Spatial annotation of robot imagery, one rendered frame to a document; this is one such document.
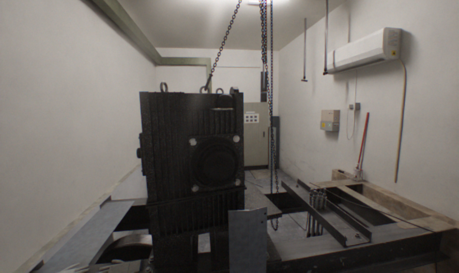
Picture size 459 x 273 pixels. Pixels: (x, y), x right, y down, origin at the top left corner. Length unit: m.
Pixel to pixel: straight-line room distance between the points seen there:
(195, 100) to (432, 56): 1.94
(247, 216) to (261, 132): 3.43
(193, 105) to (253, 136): 3.30
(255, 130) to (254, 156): 0.64
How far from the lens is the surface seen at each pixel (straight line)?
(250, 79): 4.39
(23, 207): 1.52
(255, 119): 4.14
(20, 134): 1.47
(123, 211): 1.89
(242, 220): 0.91
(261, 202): 1.28
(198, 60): 4.22
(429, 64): 2.23
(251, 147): 4.21
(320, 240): 1.46
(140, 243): 1.54
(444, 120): 2.14
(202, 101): 0.96
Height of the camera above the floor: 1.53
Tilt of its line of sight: 7 degrees down
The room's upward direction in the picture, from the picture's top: 1 degrees counter-clockwise
